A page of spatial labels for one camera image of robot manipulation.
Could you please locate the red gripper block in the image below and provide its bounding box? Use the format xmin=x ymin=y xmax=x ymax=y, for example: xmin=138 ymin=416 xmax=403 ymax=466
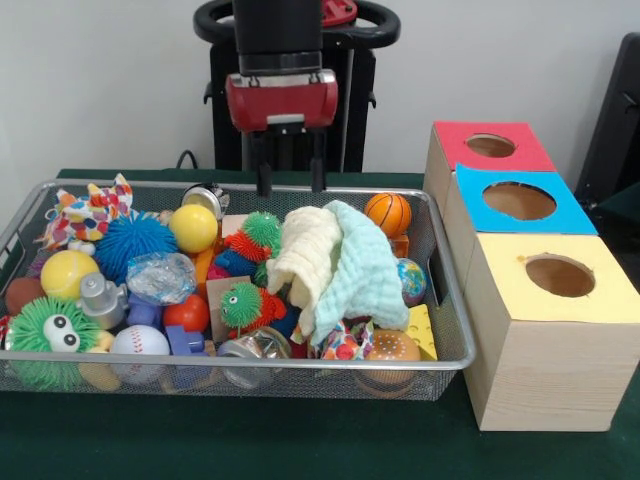
xmin=224 ymin=74 xmax=340 ymax=198

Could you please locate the small orange basketball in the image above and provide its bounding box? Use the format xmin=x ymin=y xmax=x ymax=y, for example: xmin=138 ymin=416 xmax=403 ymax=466
xmin=363 ymin=192 xmax=414 ymax=237

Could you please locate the blue spiky ball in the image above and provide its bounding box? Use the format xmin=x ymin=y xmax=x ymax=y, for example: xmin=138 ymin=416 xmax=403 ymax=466
xmin=94 ymin=210 xmax=180 ymax=285

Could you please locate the colourful patterned cloth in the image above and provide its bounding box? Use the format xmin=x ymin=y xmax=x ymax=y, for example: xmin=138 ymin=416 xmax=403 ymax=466
xmin=37 ymin=173 xmax=135 ymax=251

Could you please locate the dark green table cloth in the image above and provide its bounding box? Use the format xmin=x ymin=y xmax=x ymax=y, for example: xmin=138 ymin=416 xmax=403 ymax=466
xmin=0 ymin=168 xmax=640 ymax=480
xmin=597 ymin=182 xmax=640 ymax=216

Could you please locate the yellow ball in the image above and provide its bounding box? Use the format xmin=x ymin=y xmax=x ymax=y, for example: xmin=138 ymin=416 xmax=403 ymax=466
xmin=168 ymin=203 xmax=220 ymax=254
xmin=40 ymin=249 xmax=101 ymax=301

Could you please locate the green spiky googly-eyed ball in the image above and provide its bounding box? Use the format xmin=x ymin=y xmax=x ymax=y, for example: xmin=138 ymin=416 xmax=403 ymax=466
xmin=8 ymin=298 xmax=104 ymax=391

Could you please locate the shallow wire mesh bin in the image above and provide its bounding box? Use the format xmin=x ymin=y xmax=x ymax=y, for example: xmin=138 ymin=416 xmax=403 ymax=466
xmin=0 ymin=178 xmax=479 ymax=401

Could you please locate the cream waffle cloth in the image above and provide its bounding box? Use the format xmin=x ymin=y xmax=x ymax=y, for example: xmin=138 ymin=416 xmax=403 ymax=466
xmin=264 ymin=205 xmax=344 ymax=336

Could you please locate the mint waffle cloth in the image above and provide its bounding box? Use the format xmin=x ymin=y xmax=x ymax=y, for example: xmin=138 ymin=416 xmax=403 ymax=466
xmin=309 ymin=199 xmax=411 ymax=346

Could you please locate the wooden box with three holes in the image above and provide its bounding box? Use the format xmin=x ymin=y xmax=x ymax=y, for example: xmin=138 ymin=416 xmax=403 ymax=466
xmin=422 ymin=119 xmax=640 ymax=432

